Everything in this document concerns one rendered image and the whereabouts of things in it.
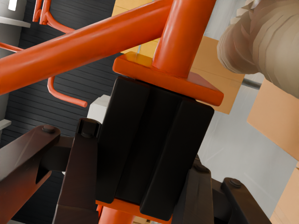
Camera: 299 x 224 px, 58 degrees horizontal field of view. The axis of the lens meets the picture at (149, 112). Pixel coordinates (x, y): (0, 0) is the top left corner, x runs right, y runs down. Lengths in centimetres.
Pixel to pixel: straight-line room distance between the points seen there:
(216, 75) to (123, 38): 152
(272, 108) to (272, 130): 3
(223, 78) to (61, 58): 154
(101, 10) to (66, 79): 299
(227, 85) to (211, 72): 12
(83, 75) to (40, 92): 191
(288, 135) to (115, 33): 19
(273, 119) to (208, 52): 136
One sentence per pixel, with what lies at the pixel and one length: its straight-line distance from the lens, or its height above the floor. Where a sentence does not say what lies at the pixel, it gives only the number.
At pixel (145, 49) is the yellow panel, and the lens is 741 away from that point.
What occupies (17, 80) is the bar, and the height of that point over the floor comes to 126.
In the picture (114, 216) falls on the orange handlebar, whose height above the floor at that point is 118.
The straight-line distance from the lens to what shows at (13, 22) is 1052.
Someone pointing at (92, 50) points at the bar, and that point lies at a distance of 17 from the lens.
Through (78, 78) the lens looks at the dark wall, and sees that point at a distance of 1107.
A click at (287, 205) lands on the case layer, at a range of 118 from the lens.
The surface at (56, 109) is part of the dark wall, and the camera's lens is 1156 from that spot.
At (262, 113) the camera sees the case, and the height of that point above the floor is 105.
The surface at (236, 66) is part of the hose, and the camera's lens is 22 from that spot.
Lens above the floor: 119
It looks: 3 degrees down
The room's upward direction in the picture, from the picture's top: 73 degrees counter-clockwise
